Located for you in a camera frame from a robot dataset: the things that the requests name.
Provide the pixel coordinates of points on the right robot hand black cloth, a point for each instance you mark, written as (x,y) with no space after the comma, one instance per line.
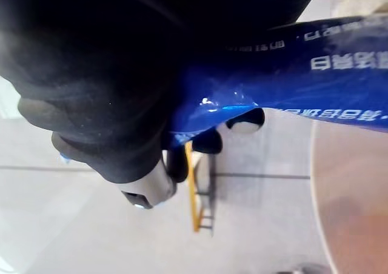
(91,74)

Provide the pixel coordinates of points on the blue toothpaste tube white print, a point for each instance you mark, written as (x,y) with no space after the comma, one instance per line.
(272,77)

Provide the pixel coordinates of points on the yellow metal ladder rack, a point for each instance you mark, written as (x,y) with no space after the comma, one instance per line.
(196,195)

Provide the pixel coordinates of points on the dark grey robot foot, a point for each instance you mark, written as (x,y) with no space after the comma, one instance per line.
(303,269)

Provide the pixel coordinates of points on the round beige basin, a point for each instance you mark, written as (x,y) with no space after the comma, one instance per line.
(354,195)

